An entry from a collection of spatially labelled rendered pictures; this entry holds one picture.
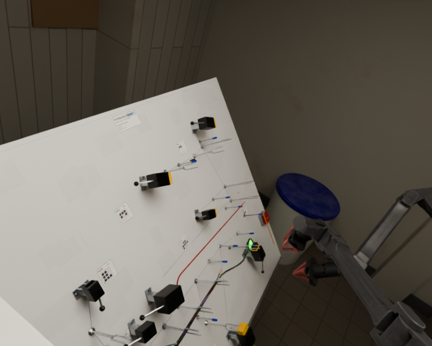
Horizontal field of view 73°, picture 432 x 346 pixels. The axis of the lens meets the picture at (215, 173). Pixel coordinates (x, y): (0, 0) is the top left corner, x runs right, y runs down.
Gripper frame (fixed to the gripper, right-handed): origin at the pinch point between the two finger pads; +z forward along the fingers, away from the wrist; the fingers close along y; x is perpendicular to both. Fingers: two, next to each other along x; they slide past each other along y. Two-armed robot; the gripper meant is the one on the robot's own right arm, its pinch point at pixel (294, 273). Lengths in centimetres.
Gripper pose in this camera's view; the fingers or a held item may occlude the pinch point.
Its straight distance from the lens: 137.1
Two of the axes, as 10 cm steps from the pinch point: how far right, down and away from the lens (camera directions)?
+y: -4.2, 5.0, -7.6
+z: -7.2, 3.2, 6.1
